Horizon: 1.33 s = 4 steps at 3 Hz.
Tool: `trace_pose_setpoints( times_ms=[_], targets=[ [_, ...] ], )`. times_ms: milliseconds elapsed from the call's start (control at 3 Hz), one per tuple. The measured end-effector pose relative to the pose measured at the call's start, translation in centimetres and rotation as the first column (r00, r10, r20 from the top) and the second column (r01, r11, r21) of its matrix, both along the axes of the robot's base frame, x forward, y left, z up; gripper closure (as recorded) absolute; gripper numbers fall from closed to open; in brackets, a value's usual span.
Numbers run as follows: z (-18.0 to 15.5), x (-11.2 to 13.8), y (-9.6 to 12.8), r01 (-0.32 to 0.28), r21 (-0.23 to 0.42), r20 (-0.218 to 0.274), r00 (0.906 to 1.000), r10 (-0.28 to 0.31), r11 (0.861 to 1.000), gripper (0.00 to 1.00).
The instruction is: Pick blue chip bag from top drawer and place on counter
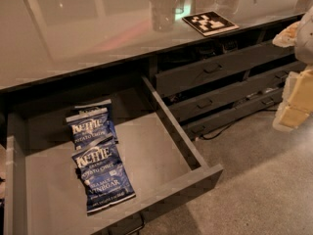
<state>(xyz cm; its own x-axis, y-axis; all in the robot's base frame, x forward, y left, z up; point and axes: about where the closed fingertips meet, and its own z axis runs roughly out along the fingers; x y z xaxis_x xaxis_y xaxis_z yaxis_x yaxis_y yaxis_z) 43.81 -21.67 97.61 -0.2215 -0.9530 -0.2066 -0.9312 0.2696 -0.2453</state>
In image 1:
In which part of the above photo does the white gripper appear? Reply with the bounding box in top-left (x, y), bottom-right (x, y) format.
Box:
top-left (272, 7), bottom-right (313, 132)

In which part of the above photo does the blue kettle chip bag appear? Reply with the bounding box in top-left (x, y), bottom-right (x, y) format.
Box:
top-left (72, 143), bottom-right (136, 213)
top-left (66, 108), bottom-right (114, 150)
top-left (72, 99), bottom-right (118, 142)

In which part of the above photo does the lower right closed drawer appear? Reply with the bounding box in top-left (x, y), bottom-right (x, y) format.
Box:
top-left (183, 88), bottom-right (283, 139)

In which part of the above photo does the closed drawer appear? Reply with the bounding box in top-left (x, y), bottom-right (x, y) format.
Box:
top-left (183, 88), bottom-right (283, 139)
top-left (169, 62), bottom-right (305, 122)
top-left (156, 41), bottom-right (293, 97)

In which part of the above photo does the middle right closed drawer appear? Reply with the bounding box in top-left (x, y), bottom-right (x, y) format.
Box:
top-left (169, 62), bottom-right (305, 122)

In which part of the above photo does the upper right closed drawer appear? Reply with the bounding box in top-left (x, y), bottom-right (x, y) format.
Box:
top-left (156, 41), bottom-right (293, 97)

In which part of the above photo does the open grey top drawer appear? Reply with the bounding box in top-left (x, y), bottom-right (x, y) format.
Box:
top-left (4, 77), bottom-right (222, 235)

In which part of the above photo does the black white fiducial marker tile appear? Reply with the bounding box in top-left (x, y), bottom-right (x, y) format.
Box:
top-left (183, 11), bottom-right (239, 36)

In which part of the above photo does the black cable on floor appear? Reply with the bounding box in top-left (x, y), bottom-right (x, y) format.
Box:
top-left (199, 107), bottom-right (278, 141)

